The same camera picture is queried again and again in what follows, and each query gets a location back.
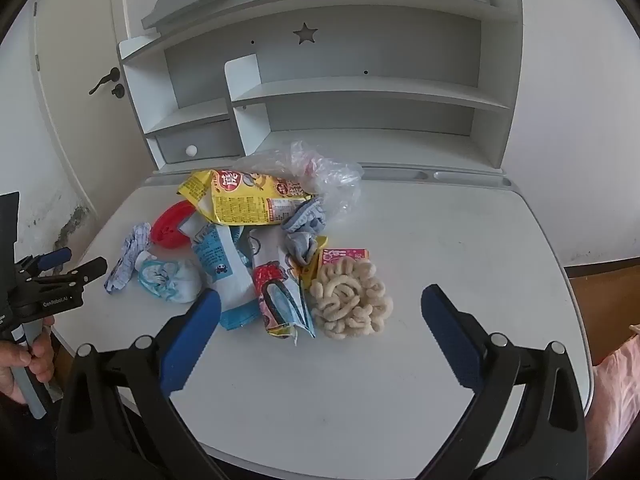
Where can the person's left hand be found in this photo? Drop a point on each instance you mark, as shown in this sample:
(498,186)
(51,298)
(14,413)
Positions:
(44,355)

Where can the grey sock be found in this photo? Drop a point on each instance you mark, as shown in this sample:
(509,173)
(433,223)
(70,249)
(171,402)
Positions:
(302,227)

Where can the pink cloth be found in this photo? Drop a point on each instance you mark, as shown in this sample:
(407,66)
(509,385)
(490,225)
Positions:
(620,390)

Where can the white desk shelf unit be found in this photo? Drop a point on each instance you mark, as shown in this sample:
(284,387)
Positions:
(360,91)

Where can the grey drawer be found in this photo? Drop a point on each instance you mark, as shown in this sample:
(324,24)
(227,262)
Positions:
(210,140)

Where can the grey board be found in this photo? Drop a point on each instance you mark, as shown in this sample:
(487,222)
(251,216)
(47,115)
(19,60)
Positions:
(190,2)

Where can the red round plastic lid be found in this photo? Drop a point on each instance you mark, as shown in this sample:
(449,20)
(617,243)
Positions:
(167,225)

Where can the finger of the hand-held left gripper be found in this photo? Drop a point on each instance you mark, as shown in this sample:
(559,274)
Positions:
(85,270)
(52,258)

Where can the white round drawer knob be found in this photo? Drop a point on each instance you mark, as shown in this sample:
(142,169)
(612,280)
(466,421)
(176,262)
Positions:
(191,150)

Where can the white door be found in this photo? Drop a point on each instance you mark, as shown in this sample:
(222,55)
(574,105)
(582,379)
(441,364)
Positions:
(75,125)

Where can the clear plastic bag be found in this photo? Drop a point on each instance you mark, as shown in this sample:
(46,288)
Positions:
(332,175)

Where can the light blue white sock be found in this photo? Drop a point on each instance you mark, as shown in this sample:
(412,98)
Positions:
(172,277)

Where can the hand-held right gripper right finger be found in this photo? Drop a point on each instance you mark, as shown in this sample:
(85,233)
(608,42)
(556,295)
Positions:
(450,340)

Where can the beige fluffy scrunchie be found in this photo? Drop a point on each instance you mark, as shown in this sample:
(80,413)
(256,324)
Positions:
(350,305)

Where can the blue patterned sock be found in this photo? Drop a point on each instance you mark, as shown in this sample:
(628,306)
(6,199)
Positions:
(127,257)

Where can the small pink box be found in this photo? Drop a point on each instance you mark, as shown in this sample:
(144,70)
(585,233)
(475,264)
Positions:
(345,255)

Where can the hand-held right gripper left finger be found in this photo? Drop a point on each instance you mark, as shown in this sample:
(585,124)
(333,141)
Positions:
(190,342)

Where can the yellow snack bag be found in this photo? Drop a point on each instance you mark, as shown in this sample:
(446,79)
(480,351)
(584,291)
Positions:
(250,197)

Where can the yellow plastic clip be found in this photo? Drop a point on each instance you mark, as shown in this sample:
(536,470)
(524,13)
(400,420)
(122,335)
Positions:
(310,270)

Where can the red striped snack wrapper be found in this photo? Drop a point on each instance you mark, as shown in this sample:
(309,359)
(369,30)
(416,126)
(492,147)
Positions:
(277,295)

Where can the white blue snack packet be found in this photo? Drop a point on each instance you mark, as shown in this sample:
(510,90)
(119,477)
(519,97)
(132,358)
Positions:
(220,265)

